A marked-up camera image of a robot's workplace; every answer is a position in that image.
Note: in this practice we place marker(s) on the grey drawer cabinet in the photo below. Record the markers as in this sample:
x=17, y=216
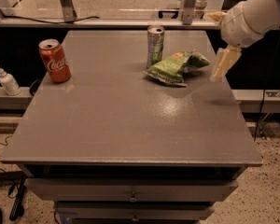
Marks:
x=110, y=121

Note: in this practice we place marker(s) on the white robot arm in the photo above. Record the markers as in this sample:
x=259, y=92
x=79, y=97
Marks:
x=261, y=15

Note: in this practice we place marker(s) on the red coca-cola can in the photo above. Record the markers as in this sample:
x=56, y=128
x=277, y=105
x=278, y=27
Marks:
x=53, y=57

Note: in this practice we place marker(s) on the metal bracket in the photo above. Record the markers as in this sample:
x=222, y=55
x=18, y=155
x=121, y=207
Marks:
x=69, y=12
x=188, y=11

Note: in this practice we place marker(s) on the right metal bracket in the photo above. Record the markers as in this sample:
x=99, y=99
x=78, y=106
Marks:
x=188, y=11

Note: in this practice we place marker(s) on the silver redbull can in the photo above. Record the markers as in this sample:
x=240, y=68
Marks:
x=155, y=39

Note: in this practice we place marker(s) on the top grey drawer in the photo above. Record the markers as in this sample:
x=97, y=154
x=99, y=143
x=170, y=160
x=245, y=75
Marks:
x=124, y=190

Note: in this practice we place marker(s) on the white pump bottle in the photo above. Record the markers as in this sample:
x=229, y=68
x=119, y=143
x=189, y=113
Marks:
x=9, y=83

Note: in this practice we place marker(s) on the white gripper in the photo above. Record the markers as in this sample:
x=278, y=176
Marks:
x=236, y=28

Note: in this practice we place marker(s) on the left metal bracket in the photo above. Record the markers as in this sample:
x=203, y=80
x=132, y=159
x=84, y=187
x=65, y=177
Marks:
x=69, y=12

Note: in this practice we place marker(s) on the green jalapeno chip bag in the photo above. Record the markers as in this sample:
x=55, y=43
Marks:
x=170, y=71

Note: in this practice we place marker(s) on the lower grey drawer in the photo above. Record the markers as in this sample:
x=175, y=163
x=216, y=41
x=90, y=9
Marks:
x=135, y=211

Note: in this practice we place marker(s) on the grey drawer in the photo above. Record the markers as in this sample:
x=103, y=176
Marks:
x=135, y=211
x=124, y=190

